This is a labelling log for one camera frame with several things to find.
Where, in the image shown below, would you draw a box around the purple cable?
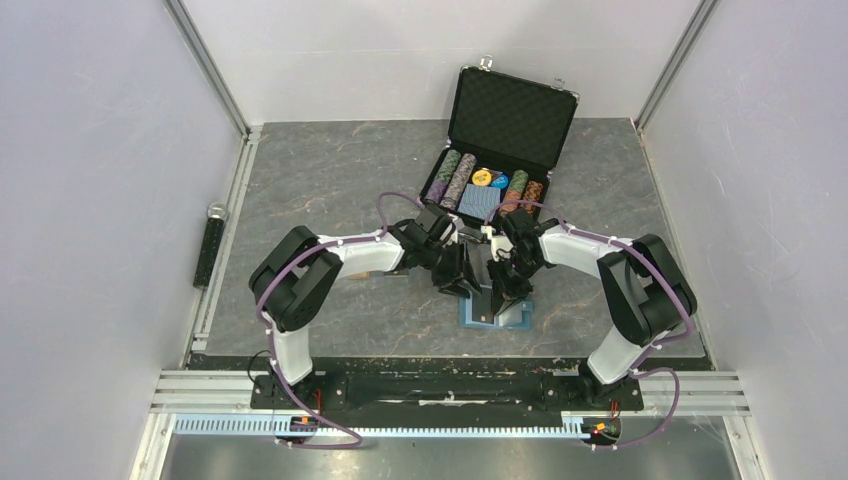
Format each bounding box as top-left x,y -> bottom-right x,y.
254,192 -> 429,450
483,199 -> 697,450

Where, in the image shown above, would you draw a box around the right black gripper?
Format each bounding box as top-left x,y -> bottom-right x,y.
487,252 -> 543,315

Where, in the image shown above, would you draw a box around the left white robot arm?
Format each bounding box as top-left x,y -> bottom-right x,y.
248,204 -> 481,408

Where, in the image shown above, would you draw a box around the black VIP credit card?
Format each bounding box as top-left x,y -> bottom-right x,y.
466,242 -> 492,288

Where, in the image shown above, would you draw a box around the blue dealer button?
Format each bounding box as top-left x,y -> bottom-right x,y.
490,173 -> 511,190

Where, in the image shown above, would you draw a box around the pink grey chip row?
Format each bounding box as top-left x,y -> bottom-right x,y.
439,153 -> 477,210

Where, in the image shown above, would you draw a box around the black poker chip case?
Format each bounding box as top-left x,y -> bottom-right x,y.
419,55 -> 580,227

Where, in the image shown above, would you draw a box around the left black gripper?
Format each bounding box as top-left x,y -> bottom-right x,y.
420,240 -> 482,300

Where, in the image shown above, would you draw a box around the white slotted cable duct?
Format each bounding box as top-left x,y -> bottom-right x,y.
173,413 -> 620,441

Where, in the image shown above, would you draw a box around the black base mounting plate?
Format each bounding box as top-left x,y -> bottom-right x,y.
185,354 -> 645,429

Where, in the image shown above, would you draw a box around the clear plastic card box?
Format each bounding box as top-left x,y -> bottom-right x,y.
382,268 -> 410,278

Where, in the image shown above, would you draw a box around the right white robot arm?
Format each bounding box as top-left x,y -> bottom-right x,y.
481,209 -> 697,408

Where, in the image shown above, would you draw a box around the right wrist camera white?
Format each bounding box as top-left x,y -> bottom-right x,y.
480,225 -> 513,262

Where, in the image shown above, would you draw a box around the blue card holder wallet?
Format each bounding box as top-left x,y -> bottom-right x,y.
458,285 -> 535,330

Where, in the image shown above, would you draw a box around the purple green chip row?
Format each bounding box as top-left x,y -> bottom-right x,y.
423,149 -> 462,203

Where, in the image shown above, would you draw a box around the blue playing card deck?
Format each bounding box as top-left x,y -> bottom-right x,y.
457,184 -> 501,220

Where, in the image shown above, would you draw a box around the black microphone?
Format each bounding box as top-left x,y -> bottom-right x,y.
193,203 -> 229,290

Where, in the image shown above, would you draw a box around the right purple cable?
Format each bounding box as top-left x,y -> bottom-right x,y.
483,199 -> 697,450

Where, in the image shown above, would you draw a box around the green red chip row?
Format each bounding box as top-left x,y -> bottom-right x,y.
498,170 -> 529,216

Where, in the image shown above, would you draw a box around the orange brown chip row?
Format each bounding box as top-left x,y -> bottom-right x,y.
522,181 -> 544,215

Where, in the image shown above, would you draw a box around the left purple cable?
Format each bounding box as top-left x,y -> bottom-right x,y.
254,192 -> 429,450

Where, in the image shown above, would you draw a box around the yellow dealer button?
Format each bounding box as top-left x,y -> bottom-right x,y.
471,169 -> 493,186

